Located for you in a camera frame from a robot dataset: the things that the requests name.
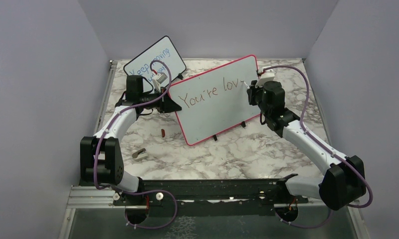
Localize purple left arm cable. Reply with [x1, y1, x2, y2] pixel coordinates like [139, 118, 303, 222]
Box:
[93, 60, 180, 231]

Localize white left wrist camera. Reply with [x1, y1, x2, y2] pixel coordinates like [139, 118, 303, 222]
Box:
[152, 72, 168, 92]

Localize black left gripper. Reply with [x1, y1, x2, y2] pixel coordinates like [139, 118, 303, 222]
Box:
[139, 86, 181, 114]

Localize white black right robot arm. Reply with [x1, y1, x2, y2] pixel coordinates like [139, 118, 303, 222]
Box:
[247, 80, 369, 211]

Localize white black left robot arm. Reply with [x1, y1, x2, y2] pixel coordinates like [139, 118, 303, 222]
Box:
[80, 73, 182, 205]

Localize black framed written whiteboard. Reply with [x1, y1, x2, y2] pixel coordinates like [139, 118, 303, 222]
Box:
[123, 36, 187, 91]

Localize pink framed whiteboard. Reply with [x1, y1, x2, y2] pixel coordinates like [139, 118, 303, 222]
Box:
[169, 55, 260, 146]

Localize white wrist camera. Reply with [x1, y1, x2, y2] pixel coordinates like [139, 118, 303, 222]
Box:
[255, 66, 276, 88]
[152, 72, 168, 92]

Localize grey whiteboard eraser block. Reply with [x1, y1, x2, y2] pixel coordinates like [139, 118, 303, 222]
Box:
[132, 148, 148, 161]

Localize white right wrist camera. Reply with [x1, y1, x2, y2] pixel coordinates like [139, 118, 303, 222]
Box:
[255, 66, 276, 88]

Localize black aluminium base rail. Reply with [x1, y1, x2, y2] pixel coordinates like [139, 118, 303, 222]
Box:
[66, 178, 360, 219]

